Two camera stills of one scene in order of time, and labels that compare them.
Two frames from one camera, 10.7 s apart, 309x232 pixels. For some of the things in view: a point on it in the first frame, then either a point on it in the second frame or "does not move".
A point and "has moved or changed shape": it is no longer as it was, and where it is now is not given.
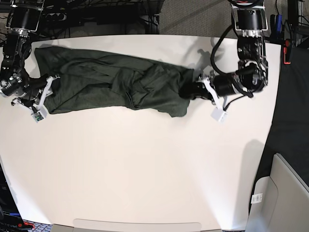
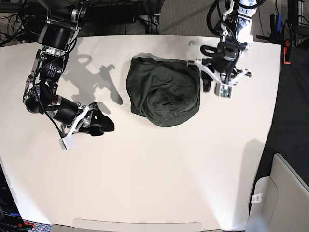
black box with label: [10, 220] does not move
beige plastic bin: [279, 202] does not move
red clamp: [285, 52] does not move
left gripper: [39, 88] -> [72, 120]
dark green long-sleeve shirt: [81, 79] has moved or changed shape
